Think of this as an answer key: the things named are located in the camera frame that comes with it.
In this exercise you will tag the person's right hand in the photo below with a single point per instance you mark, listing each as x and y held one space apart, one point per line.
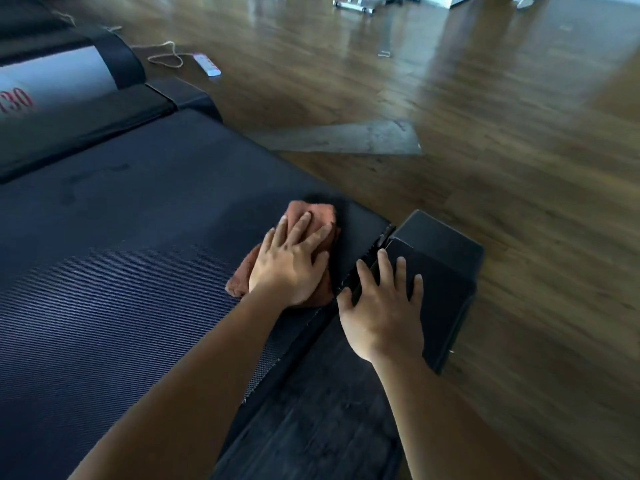
382 319

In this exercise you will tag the person's left hand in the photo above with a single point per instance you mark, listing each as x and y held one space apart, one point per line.
285 267

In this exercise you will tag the person's left middle finger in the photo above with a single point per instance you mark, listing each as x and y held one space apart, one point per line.
301 228

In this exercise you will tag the person's right little finger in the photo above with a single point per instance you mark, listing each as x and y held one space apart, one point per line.
418 292

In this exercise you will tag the person's right thumb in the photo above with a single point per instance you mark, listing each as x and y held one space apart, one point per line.
346 303

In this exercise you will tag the person's left little finger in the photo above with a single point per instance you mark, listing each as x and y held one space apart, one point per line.
266 242

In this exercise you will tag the person's right middle finger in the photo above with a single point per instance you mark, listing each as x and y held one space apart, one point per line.
385 269

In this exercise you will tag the person's left thumb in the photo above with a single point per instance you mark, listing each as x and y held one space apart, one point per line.
321 262

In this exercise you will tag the orange cleaning cloth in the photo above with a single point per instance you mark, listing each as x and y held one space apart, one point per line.
312 214

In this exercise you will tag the person's left forearm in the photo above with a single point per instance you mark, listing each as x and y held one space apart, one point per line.
190 389

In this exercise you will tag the person's right forearm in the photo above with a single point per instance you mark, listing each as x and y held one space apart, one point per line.
435 424

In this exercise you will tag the grey floor mat piece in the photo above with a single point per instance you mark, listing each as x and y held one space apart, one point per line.
350 138

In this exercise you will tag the black treadmill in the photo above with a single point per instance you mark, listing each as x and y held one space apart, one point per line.
125 234

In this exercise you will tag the white power strip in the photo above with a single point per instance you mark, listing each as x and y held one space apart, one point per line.
207 64

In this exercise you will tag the white metal furniture base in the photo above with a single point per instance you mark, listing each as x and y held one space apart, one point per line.
362 3

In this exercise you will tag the white furniture foot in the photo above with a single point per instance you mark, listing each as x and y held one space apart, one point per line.
526 0

